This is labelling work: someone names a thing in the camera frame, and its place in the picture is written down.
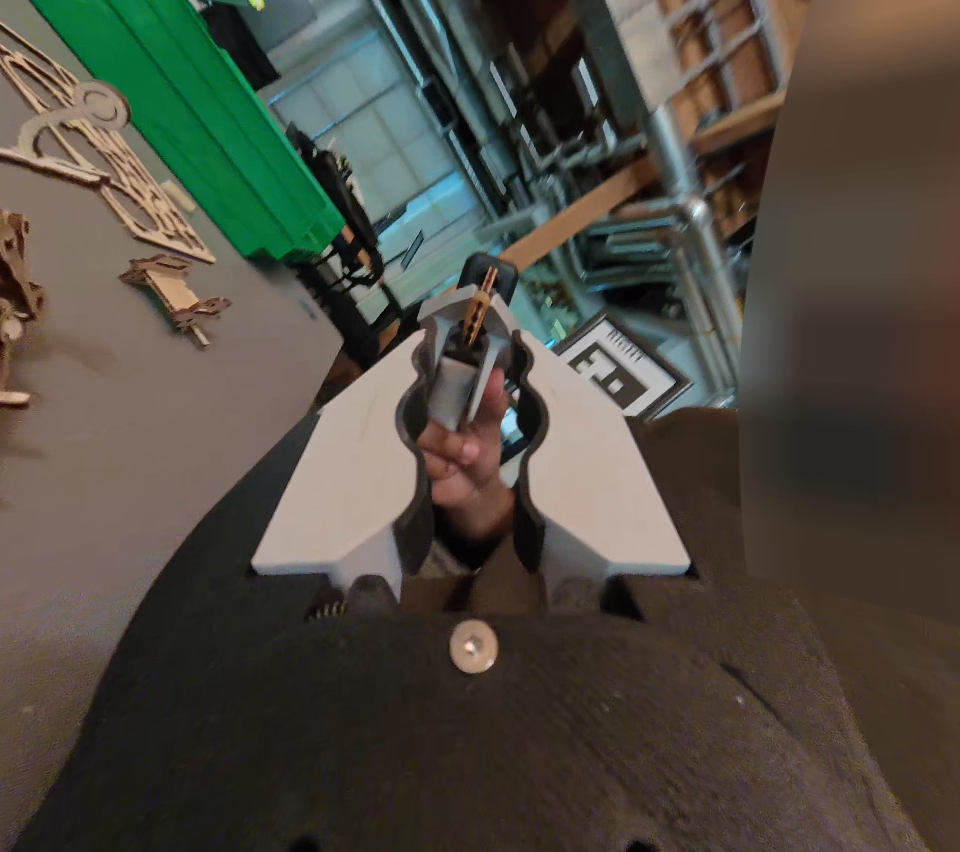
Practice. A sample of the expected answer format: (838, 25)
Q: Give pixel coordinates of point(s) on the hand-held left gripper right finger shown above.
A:
(600, 500)

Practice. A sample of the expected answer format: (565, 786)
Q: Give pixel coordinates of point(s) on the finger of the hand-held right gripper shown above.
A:
(504, 331)
(450, 391)

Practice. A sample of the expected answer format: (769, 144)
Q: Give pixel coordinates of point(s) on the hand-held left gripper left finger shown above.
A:
(337, 492)

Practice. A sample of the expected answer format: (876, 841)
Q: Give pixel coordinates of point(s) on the small wooden puzzle piece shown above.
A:
(480, 312)

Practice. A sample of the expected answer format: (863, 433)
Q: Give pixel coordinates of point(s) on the grey desk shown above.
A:
(150, 455)

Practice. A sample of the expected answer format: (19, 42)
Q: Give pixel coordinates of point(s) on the person's right hand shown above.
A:
(465, 477)

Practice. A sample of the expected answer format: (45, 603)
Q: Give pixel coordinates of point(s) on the framed black-white marker sign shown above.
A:
(622, 372)

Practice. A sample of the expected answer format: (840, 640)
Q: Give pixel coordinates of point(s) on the black chair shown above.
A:
(345, 215)

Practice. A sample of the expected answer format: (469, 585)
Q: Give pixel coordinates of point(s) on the wooden ribbed seat assembly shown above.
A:
(176, 293)

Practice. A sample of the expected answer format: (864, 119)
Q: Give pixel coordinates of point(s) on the small pale wooden block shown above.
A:
(178, 196)

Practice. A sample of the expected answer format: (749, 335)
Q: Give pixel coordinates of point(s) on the wooden puzzle sheet curved cutouts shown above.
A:
(142, 207)

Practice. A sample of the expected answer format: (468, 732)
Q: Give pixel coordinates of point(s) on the wooden motorcycle model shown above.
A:
(19, 282)

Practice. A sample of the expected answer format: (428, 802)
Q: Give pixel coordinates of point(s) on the green plastic bin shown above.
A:
(165, 80)

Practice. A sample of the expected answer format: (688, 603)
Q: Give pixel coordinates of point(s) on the metal duct pipe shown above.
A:
(690, 207)

